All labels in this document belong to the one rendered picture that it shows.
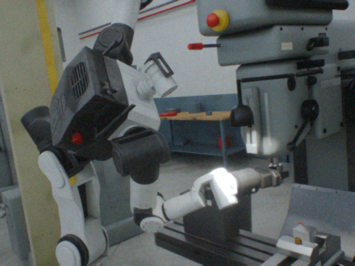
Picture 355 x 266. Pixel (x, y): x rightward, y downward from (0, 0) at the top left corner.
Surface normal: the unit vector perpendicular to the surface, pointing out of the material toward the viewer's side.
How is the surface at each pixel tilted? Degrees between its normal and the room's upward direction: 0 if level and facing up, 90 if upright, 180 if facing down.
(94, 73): 60
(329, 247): 90
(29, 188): 90
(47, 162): 90
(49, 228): 90
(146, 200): 121
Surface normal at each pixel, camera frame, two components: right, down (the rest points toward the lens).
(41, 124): -0.43, 0.18
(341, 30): 0.67, 0.04
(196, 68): -0.73, 0.18
